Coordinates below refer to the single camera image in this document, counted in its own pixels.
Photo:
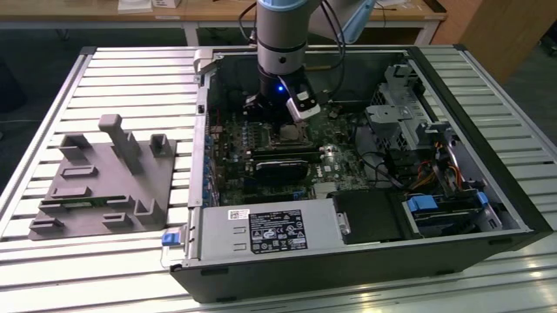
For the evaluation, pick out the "silver square CPU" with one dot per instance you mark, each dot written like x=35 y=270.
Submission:
x=294 y=133

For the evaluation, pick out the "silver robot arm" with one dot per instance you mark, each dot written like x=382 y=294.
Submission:
x=281 y=39

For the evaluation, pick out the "black RAM slot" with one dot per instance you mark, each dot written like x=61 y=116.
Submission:
x=285 y=157
x=288 y=150

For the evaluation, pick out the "black expansion card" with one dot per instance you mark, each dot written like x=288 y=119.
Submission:
x=281 y=171

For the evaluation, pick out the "green motherboard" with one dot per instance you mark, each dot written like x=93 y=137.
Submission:
x=336 y=163

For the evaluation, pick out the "metal drive cage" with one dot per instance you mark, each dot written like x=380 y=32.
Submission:
x=392 y=114

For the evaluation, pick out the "silver chipset heatsink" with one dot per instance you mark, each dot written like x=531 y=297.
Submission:
x=326 y=187

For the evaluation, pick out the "white box with label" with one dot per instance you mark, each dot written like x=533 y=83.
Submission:
x=167 y=3

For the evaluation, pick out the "black plastic shroud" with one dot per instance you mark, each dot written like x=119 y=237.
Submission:
x=370 y=215

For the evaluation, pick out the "grey power supply unit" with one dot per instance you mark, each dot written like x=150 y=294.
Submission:
x=218 y=228

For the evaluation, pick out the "grey parts rack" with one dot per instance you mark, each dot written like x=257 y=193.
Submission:
x=109 y=182

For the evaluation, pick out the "hard disk in blue carrier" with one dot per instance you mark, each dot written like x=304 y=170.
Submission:
x=423 y=202

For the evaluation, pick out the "blue case latch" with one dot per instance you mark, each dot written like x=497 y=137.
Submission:
x=170 y=239

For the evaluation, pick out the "green RAM stick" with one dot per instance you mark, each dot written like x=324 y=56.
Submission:
x=99 y=201

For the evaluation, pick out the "black PC case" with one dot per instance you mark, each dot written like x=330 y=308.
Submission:
x=305 y=277

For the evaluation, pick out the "wooden desk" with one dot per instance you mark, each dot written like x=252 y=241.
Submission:
x=53 y=14

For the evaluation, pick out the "wooden cabinet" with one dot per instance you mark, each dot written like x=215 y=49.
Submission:
x=513 y=32

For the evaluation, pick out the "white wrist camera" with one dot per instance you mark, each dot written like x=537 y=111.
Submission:
x=305 y=109

